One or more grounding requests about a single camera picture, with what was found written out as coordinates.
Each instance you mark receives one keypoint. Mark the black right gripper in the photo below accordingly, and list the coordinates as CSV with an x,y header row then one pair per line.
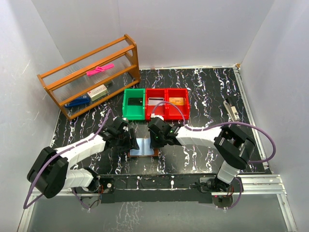
x,y
153,144

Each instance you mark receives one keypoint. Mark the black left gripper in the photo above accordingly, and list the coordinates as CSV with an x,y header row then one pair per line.
x,y
131,143

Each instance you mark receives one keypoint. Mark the brown leather card holder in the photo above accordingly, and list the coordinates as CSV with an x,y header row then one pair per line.
x,y
142,151

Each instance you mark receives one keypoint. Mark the silver card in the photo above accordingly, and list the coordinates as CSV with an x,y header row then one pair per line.
x,y
153,101

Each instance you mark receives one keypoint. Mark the gold card with magnetic stripe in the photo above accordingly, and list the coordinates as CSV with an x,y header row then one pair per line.
x,y
177,100

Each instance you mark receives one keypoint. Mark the dark card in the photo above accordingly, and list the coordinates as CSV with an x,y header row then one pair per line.
x,y
135,102

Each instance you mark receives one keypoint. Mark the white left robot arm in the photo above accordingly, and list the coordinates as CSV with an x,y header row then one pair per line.
x,y
53,170

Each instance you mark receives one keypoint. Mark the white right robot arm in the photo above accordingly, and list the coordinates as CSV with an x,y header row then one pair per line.
x,y
232,143

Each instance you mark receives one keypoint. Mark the red plastic bin middle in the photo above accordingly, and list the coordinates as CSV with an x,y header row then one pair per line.
x,y
154,92

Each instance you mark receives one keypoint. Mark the red plastic bin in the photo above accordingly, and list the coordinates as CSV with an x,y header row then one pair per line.
x,y
154,92
177,112

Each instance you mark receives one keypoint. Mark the red plastic bin right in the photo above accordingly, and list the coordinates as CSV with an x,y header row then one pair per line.
x,y
177,112

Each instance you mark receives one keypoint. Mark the green plastic bin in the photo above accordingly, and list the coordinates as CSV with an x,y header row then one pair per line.
x,y
134,112

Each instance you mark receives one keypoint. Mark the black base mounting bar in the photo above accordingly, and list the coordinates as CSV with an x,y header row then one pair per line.
x,y
201,188

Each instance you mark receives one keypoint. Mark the white red small box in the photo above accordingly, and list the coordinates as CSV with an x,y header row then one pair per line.
x,y
97,93

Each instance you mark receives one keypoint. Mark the blue stapler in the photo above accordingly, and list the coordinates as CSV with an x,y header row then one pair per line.
x,y
84,99

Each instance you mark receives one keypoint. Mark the grey metal stapler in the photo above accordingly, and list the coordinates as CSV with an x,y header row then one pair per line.
x,y
231,109

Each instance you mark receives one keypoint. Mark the wooden shelf rack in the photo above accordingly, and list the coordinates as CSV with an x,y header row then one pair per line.
x,y
114,65

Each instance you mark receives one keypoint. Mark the pink plastic clip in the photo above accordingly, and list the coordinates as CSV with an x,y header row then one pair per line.
x,y
99,69

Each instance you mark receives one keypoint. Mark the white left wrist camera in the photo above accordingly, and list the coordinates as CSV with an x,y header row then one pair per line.
x,y
126,125

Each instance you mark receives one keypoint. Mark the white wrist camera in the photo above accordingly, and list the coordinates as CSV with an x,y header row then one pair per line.
x,y
126,125
153,115

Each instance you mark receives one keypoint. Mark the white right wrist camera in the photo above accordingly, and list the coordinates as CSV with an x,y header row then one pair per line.
x,y
153,115

